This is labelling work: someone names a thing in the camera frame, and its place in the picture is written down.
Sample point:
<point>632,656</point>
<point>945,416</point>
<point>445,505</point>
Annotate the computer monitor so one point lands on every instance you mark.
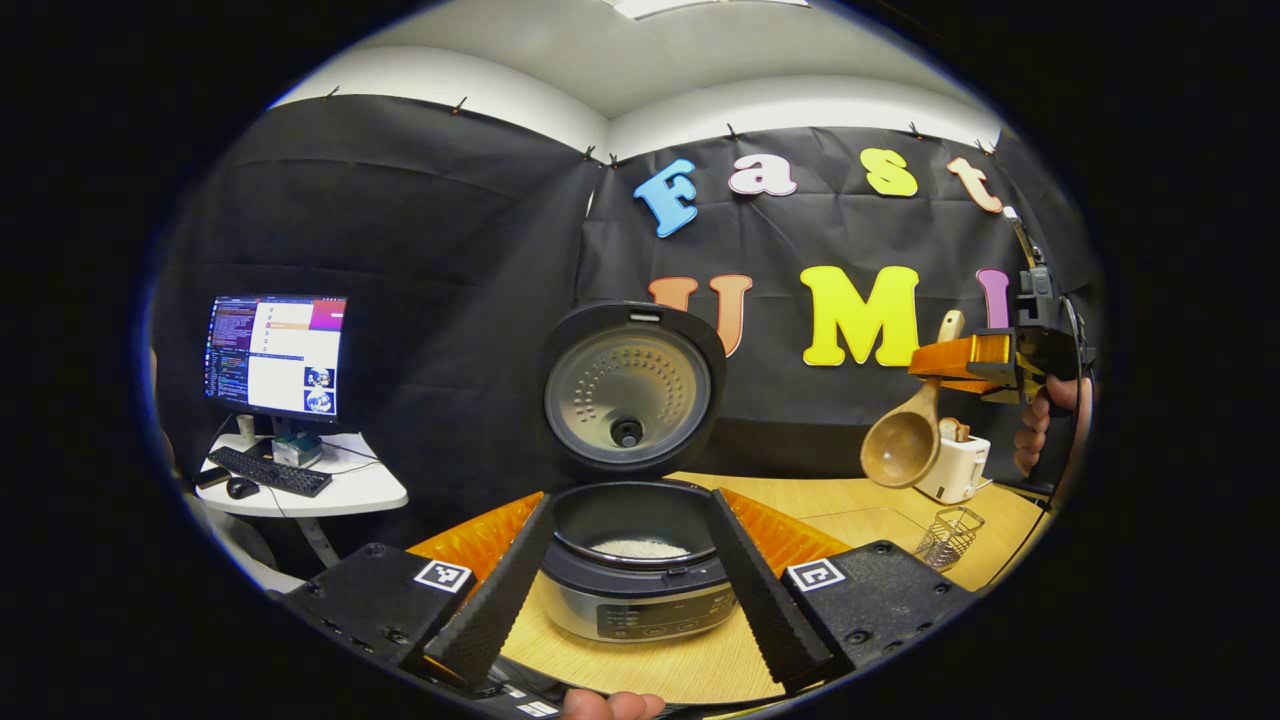
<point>280,355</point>

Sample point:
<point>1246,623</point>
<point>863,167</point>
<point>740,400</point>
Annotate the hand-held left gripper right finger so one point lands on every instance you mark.
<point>765,600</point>

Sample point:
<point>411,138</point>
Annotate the ceiling light panel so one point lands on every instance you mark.
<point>700,6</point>

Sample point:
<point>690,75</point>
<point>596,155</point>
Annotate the black and silver rice cooker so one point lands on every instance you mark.
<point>625,390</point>

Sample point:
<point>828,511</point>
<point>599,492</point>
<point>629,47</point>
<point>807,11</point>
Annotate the white toaster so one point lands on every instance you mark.
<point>955,470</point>

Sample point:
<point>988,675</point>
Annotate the white rice heap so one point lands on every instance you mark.
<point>640,548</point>

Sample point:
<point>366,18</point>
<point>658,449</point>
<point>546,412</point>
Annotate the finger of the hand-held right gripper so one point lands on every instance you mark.
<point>950,360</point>

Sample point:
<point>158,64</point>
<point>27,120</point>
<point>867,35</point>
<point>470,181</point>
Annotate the wooden spoon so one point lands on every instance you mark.
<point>900,450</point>

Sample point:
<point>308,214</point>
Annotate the black keyboard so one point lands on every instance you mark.
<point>275,472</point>

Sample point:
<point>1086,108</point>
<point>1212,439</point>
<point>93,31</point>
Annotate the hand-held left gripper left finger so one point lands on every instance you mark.
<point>500,600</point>

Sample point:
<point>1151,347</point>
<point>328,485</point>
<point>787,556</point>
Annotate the black computer mouse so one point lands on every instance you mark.
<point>243,488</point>

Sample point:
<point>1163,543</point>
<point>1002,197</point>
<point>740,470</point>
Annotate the white side table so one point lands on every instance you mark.
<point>360,490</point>

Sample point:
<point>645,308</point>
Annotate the small green box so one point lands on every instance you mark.
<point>297,450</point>

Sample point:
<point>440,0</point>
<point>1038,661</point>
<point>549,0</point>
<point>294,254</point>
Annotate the toasted bread slice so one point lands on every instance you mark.
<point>952,430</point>

